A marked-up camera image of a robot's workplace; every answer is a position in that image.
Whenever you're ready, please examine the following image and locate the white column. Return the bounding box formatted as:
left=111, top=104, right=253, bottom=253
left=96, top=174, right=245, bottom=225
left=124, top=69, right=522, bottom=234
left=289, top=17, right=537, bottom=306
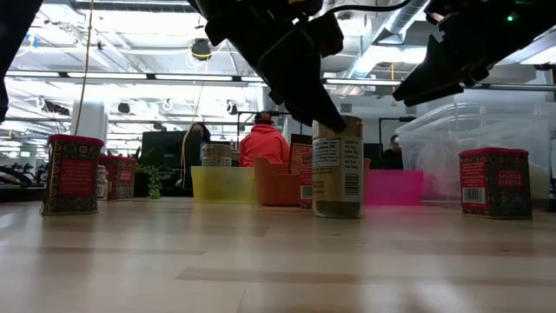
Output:
left=70, top=99, right=109, bottom=143

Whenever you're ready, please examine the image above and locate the orange plastic bin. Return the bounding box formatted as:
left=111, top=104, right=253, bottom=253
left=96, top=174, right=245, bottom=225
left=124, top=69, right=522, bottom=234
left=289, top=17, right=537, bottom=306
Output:
left=254, top=156, right=373, bottom=209

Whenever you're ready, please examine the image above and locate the yellow plastic bin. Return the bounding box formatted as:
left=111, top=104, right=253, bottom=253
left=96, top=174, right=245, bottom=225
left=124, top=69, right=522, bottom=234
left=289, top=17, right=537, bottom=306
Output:
left=190, top=166, right=258, bottom=205

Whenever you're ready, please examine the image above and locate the ceiling cord reel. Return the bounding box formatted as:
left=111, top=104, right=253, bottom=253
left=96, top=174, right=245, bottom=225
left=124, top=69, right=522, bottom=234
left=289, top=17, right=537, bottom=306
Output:
left=190, top=37, right=213, bottom=62

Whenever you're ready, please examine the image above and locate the silver ventilation duct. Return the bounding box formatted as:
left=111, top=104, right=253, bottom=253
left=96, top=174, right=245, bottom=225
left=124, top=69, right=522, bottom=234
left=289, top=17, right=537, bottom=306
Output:
left=347, top=0, right=432, bottom=80

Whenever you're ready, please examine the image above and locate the grey cloth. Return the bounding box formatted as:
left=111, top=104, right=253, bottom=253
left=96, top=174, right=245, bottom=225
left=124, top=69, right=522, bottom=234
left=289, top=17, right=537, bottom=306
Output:
left=407, top=134, right=466, bottom=196

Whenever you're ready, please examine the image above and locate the black background monitor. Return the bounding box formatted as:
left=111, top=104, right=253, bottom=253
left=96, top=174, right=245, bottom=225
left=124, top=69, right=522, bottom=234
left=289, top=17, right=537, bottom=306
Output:
left=139, top=130, right=203, bottom=193

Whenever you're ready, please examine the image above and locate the red plastic bin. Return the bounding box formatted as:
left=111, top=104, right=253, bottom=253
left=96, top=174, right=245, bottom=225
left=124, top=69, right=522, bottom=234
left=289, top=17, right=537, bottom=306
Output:
left=363, top=169, right=425, bottom=207

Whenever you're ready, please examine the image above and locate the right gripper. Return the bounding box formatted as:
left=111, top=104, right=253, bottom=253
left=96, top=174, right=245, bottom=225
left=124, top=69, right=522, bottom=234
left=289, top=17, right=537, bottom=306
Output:
left=393, top=0, right=556, bottom=108

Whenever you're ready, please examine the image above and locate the long ceiling light strip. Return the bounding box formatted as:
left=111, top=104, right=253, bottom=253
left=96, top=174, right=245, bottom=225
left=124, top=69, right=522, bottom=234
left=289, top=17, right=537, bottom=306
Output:
left=6, top=70, right=264, bottom=84
left=323, top=77, right=403, bottom=87

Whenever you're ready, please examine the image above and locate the small potted green plant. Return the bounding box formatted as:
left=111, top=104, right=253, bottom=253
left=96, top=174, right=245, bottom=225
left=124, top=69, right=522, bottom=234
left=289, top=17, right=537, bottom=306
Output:
left=134, top=150, right=164, bottom=201

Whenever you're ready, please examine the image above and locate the red-lidded patterned spice tin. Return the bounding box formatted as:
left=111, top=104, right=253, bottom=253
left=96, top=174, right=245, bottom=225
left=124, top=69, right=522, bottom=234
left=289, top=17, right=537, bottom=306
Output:
left=42, top=133, right=106, bottom=216
left=299, top=151, right=314, bottom=211
left=98, top=155, right=140, bottom=203
left=458, top=147, right=533, bottom=220

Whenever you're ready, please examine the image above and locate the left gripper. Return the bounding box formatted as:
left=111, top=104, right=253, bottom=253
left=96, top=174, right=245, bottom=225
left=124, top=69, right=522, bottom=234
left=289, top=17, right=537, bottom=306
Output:
left=189, top=0, right=348, bottom=134

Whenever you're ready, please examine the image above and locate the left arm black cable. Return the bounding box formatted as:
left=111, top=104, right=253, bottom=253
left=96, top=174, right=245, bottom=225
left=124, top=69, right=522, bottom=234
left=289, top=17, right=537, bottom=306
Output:
left=324, top=0, right=413, bottom=14

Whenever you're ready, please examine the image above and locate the person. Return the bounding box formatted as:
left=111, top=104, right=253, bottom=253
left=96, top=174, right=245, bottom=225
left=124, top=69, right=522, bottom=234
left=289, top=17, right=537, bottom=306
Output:
left=238, top=111, right=292, bottom=169
left=381, top=134, right=406, bottom=171
left=186, top=122, right=213, bottom=149

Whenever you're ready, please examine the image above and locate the yellow hanging cord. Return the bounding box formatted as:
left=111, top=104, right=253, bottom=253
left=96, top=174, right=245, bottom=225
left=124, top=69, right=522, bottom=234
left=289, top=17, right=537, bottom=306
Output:
left=73, top=0, right=95, bottom=137

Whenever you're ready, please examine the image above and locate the clear plastic tub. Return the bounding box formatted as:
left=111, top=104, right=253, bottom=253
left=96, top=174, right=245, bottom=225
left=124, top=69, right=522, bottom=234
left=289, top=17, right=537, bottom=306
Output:
left=395, top=102, right=553, bottom=203

